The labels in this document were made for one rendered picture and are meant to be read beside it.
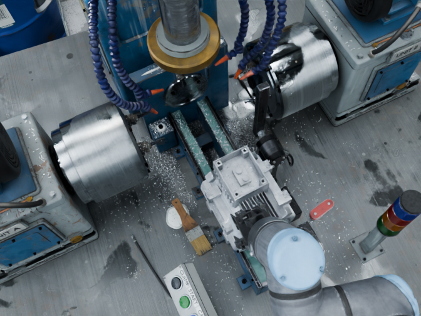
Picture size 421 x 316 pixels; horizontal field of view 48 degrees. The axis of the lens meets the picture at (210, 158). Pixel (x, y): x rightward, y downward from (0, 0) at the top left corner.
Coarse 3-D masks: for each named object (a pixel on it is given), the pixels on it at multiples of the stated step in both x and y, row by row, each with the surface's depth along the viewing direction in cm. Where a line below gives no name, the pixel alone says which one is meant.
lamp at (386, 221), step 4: (384, 216) 120; (384, 220) 120; (388, 220) 118; (384, 224) 121; (388, 224) 119; (392, 224) 118; (388, 228) 120; (392, 228) 119; (396, 228) 118; (400, 228) 118
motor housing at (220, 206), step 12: (216, 180) 128; (264, 192) 123; (276, 192) 127; (216, 204) 126; (228, 204) 126; (240, 204) 122; (252, 204) 121; (276, 204) 125; (288, 204) 127; (216, 216) 130; (228, 216) 125; (276, 216) 122; (288, 216) 125
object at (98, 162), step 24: (72, 120) 130; (96, 120) 127; (120, 120) 127; (72, 144) 125; (96, 144) 125; (120, 144) 126; (144, 144) 133; (72, 168) 125; (96, 168) 125; (120, 168) 127; (144, 168) 130; (96, 192) 129
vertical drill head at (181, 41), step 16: (160, 0) 101; (176, 0) 99; (192, 0) 101; (160, 16) 108; (176, 16) 103; (192, 16) 105; (208, 16) 118; (160, 32) 114; (176, 32) 108; (192, 32) 109; (208, 32) 114; (160, 48) 115; (176, 48) 112; (192, 48) 112; (208, 48) 114; (160, 64) 115; (176, 64) 113; (192, 64) 113; (208, 64) 115
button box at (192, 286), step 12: (180, 264) 118; (192, 264) 122; (168, 276) 120; (180, 276) 118; (192, 276) 119; (168, 288) 120; (180, 288) 117; (192, 288) 116; (204, 288) 119; (192, 300) 115; (204, 300) 116; (180, 312) 117; (192, 312) 115; (204, 312) 114
